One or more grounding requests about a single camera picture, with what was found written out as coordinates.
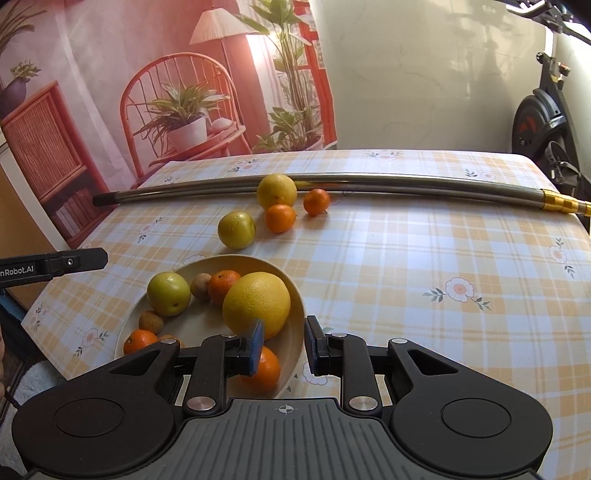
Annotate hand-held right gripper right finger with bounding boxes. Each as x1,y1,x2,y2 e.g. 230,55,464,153
305,315,467,412

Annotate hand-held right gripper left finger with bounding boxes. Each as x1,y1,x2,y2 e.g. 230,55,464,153
111,320,265,415

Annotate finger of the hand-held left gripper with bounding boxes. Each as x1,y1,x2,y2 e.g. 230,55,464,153
45,248,109,278

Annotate large yellow grapefruit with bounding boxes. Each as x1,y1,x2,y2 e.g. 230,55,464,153
222,272,291,341

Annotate cream round bowl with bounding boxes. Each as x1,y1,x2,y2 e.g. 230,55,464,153
114,255,305,398

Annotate small orange tangerine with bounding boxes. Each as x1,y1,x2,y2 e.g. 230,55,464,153
123,329,160,358
265,204,297,234
303,189,331,216
238,345,281,389
208,270,242,306

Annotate brown kiwi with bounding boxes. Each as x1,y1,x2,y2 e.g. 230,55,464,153
139,311,164,334
191,273,213,303

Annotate yellow-green apple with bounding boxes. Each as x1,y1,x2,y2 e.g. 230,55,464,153
218,211,256,249
147,272,191,317

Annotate yellow lemon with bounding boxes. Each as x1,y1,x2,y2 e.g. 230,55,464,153
257,174,297,210

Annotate plaid floral tablecloth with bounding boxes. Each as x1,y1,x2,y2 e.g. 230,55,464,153
21,148,591,462

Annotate printed room backdrop cloth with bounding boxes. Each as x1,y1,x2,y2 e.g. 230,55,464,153
0,0,340,248

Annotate long steel pole gold tip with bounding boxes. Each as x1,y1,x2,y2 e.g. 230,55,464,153
92,173,591,216

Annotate black exercise bike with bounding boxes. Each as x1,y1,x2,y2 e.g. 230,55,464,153
505,0,591,232

